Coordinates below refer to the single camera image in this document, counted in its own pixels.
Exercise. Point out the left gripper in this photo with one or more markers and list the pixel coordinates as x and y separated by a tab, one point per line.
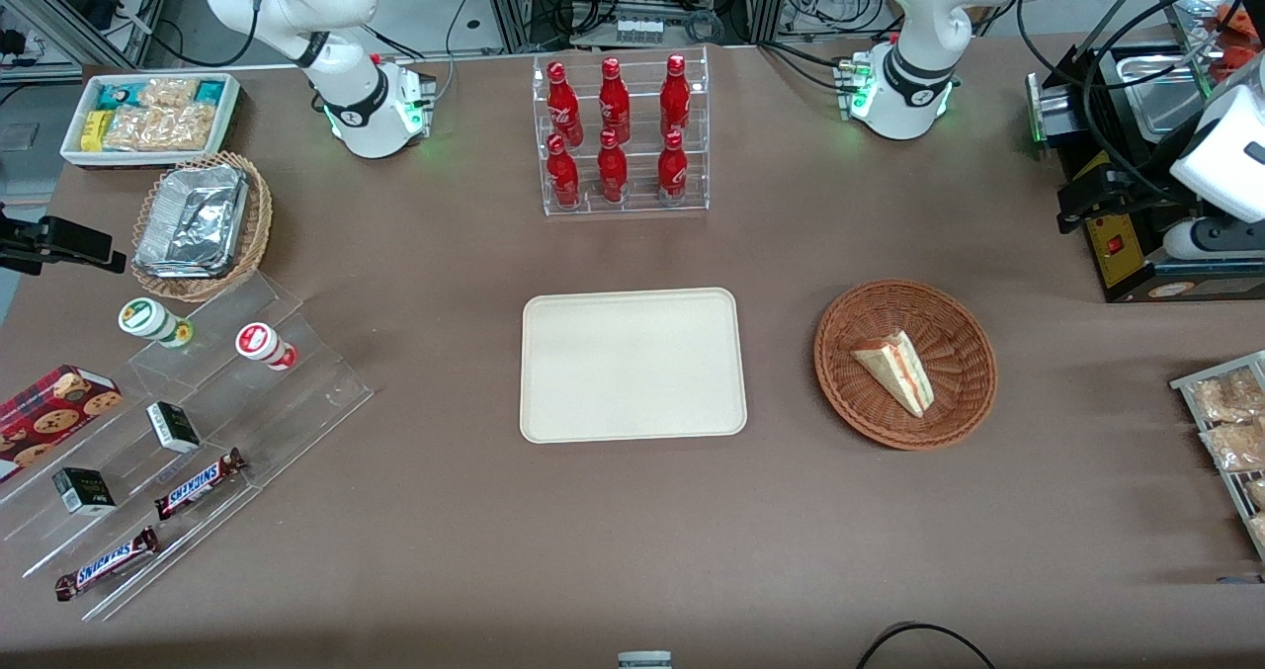
1130	184

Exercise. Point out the triangle sandwich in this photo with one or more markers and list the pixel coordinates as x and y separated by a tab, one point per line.
894	371

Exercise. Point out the round brown wicker basket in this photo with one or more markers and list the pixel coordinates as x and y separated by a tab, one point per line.
949	333

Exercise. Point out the cream plastic tray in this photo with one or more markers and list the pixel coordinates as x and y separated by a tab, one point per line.
632	365

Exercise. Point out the oval light wicker basket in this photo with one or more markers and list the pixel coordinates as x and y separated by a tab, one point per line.
259	224

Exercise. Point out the black food warmer machine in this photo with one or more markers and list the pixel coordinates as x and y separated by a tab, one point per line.
1122	254

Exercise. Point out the steel food pan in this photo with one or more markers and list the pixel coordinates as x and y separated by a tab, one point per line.
1156	106

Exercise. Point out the red sausage skewer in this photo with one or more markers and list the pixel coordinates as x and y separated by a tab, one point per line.
1243	19
1243	56

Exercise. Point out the bagged crispy snack pack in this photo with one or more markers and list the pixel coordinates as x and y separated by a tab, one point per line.
1259	530
1225	397
1235	446
1257	492

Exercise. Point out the red cola bottle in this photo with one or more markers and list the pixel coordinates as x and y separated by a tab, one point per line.
612	170
561	101
613	101
562	175
675	96
672	167

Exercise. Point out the clear acrylic bottle rack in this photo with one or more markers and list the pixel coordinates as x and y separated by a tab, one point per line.
637	205

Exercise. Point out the grey power strip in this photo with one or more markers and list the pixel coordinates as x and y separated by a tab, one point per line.
637	30

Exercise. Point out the small grey device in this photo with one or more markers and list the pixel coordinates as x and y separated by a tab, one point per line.
644	660

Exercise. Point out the clear acrylic stepped stand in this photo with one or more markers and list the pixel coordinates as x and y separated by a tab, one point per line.
296	392

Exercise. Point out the red lid white cup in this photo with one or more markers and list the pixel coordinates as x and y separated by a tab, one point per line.
259	343

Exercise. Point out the teal snack packet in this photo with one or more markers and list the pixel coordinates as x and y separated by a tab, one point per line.
210	92
119	94

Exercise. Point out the aluminium foil container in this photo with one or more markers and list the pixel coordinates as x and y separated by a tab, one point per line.
193	219

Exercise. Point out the clear rice cracker pack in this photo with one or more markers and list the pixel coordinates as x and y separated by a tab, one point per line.
158	127
170	92

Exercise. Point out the snickers chocolate bar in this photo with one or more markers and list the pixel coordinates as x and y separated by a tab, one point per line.
198	483
106	563

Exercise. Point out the small black box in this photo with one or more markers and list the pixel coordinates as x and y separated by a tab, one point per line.
173	428
84	491

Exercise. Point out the green lid white cup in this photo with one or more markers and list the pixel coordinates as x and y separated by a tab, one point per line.
148	318

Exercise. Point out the yellow snack packet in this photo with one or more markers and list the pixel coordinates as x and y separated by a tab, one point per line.
94	130

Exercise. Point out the white snack bin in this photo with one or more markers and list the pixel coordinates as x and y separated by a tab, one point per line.
74	155

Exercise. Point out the red cookie box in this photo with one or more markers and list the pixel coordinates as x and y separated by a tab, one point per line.
49	417

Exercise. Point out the metal shelf frame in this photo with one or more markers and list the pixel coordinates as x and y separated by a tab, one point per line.
153	7

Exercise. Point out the black clamp mount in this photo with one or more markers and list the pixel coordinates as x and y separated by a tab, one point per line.
69	242

